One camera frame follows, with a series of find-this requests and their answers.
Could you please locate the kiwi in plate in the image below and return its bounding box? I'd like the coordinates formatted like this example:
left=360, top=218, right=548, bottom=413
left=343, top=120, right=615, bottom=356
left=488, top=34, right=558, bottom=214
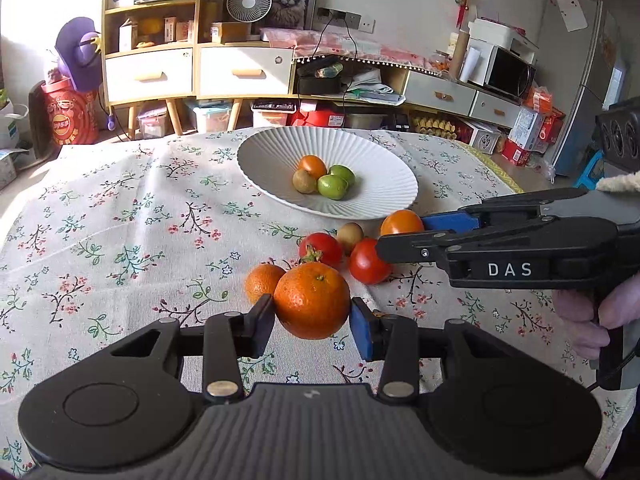
left=292, top=169, right=317, bottom=194

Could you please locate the white ribbed plate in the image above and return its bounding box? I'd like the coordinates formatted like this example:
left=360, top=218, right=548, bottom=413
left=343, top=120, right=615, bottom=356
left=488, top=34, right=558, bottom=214
left=236, top=126, right=419, bottom=220

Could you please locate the brown kiwi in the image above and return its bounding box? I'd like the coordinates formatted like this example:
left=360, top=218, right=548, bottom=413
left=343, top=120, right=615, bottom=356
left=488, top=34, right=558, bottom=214
left=335, top=222, right=364, bottom=256

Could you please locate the orange persimmon in plate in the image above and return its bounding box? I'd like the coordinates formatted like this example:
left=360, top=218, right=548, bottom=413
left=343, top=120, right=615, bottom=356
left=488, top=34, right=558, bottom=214
left=297, top=155, right=328, bottom=180

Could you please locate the low wooden tv cabinet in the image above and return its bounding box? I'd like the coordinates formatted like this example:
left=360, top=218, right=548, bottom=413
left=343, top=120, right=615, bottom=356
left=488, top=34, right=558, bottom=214
left=288, top=56, right=521, bottom=129

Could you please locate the red snack bucket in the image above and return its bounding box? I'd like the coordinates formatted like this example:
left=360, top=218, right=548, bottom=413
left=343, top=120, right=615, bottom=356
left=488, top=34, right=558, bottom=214
left=41, top=77, right=99, bottom=146

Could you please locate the right hand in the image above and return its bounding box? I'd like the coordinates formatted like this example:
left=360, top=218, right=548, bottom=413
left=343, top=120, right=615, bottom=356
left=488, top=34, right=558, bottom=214
left=552, top=274, right=640, bottom=360

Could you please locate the pink floral cloth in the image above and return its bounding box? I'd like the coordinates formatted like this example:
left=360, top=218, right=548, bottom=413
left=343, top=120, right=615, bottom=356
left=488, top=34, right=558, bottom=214
left=260, top=27, right=440, bottom=75

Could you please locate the purple toy figure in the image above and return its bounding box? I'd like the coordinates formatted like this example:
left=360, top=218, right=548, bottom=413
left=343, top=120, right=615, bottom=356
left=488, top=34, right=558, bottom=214
left=54, top=16, right=102, bottom=92

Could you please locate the green fruit back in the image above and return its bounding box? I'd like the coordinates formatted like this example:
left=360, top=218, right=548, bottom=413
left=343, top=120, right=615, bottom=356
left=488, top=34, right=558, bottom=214
left=329, top=165, right=356, bottom=186

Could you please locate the green fruit front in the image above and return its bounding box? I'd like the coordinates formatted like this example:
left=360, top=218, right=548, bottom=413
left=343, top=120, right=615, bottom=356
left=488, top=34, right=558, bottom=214
left=317, top=174, right=349, bottom=200

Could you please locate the floral tablecloth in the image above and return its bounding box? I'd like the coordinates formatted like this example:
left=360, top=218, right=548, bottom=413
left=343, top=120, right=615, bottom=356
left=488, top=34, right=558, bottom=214
left=0, top=127, right=639, bottom=478

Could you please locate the blue plastic stool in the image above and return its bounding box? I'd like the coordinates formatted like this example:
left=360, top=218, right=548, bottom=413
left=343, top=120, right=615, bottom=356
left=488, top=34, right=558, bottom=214
left=574, top=150, right=604, bottom=191

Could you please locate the silver refrigerator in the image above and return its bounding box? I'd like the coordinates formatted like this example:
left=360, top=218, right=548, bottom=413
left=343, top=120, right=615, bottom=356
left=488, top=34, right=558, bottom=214
left=536, top=0, right=620, bottom=177

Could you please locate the small orange mandarin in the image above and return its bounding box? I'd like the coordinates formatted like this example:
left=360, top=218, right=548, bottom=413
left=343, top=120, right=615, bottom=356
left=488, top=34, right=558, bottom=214
left=244, top=263, right=285, bottom=304

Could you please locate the wooden shelf cabinet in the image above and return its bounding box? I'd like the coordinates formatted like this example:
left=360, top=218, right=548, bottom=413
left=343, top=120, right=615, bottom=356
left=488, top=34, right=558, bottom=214
left=101, top=0, right=294, bottom=134

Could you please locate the red tomato with stem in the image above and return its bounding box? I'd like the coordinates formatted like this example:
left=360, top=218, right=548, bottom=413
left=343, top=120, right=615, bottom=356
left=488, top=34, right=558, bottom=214
left=298, top=232, right=343, bottom=269

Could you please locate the green fruit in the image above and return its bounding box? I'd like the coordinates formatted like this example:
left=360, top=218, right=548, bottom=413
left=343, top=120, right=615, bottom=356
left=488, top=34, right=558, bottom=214
left=329, top=165, right=356, bottom=186
left=317, top=174, right=349, bottom=200

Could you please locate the black microwave oven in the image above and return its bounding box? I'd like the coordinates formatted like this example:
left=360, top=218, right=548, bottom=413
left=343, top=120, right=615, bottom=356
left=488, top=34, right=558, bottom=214
left=468, top=39, right=536, bottom=100

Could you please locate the white desk fan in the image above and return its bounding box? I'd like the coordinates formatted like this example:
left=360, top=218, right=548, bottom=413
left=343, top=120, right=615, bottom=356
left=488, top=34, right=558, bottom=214
left=226, top=0, right=272, bottom=39

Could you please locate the large orange mandarin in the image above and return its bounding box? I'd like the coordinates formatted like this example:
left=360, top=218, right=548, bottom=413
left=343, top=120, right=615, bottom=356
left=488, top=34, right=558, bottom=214
left=273, top=262, right=350, bottom=340

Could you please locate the smooth orange persimmon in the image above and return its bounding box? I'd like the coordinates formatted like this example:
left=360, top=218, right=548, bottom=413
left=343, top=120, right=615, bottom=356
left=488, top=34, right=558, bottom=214
left=380, top=209, right=424, bottom=236

